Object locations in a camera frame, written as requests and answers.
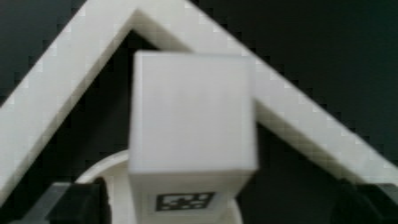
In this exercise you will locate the white U-shaped fence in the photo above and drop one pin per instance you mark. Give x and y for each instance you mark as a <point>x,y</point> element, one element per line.
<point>180,30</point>

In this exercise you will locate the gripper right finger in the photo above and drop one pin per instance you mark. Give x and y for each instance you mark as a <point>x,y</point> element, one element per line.
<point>367,204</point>

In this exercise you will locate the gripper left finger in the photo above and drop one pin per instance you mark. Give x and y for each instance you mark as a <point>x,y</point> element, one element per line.
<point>74,204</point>

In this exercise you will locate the white stool leg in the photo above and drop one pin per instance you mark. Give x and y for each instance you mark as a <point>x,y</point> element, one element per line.
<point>193,138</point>

